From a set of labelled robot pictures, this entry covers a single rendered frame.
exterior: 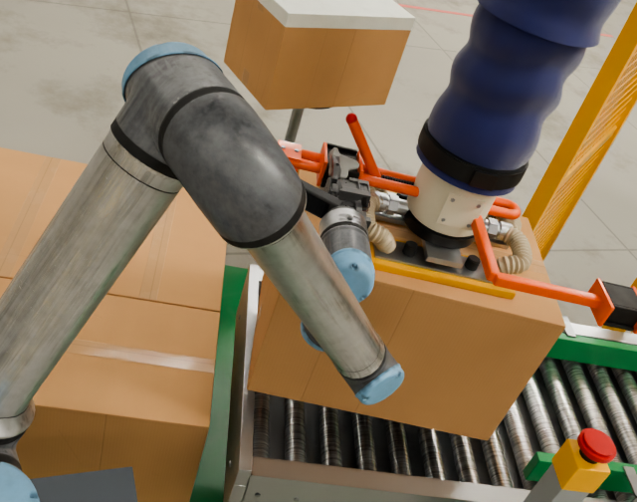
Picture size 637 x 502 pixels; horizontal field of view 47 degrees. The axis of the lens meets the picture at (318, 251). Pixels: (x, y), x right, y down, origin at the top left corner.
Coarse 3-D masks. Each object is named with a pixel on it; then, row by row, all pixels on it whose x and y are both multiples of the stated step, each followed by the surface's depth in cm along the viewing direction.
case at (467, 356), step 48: (384, 288) 147; (432, 288) 149; (288, 336) 156; (384, 336) 155; (432, 336) 155; (480, 336) 154; (528, 336) 154; (288, 384) 165; (336, 384) 165; (432, 384) 164; (480, 384) 164; (480, 432) 174
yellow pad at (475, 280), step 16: (384, 256) 149; (400, 256) 151; (416, 256) 152; (464, 256) 158; (400, 272) 149; (416, 272) 149; (432, 272) 150; (448, 272) 151; (464, 272) 153; (480, 272) 154; (464, 288) 152; (480, 288) 152; (496, 288) 152
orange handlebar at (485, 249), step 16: (288, 144) 149; (304, 160) 147; (368, 176) 149; (400, 176) 153; (400, 192) 151; (416, 192) 151; (496, 208) 154; (512, 208) 157; (480, 224) 146; (480, 240) 142; (480, 256) 141; (496, 272) 135; (512, 288) 135; (528, 288) 135; (544, 288) 135; (560, 288) 137; (592, 304) 138
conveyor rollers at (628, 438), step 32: (576, 384) 220; (608, 384) 222; (256, 416) 178; (288, 416) 182; (320, 416) 185; (352, 416) 189; (512, 416) 201; (544, 416) 204; (256, 448) 171; (288, 448) 175; (320, 448) 179; (544, 448) 197
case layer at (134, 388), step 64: (0, 192) 218; (64, 192) 226; (0, 256) 198; (192, 256) 219; (128, 320) 192; (192, 320) 198; (64, 384) 171; (128, 384) 176; (192, 384) 181; (64, 448) 176; (128, 448) 177; (192, 448) 178
